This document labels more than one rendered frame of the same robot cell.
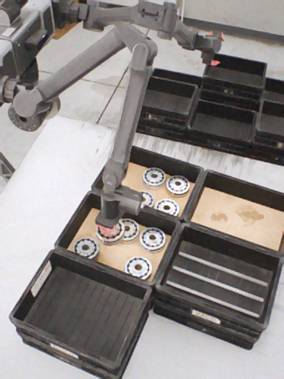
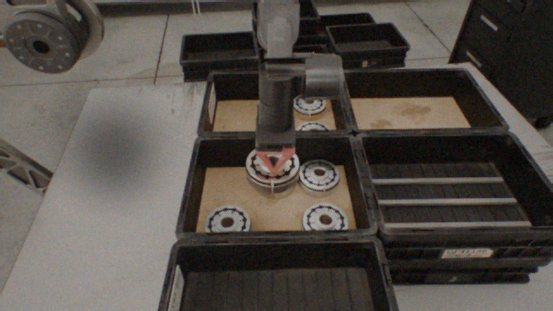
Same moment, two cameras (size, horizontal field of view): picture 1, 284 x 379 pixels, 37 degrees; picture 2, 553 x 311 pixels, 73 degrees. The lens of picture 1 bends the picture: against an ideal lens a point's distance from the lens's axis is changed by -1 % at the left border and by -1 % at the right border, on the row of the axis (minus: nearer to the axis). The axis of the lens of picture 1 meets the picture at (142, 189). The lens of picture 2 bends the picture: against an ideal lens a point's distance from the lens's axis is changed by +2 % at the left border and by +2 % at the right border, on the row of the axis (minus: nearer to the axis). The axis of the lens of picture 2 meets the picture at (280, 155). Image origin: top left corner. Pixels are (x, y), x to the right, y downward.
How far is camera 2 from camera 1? 89 cm
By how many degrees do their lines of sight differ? 16
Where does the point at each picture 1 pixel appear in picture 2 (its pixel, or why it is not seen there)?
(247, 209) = (406, 106)
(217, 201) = (365, 109)
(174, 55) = not seen: hidden behind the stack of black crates
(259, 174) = not seen: hidden behind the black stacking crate
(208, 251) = (398, 166)
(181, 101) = (241, 53)
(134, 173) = (244, 110)
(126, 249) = (287, 204)
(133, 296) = (340, 269)
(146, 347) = not seen: outside the picture
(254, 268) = (468, 166)
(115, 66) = (144, 60)
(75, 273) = (226, 271)
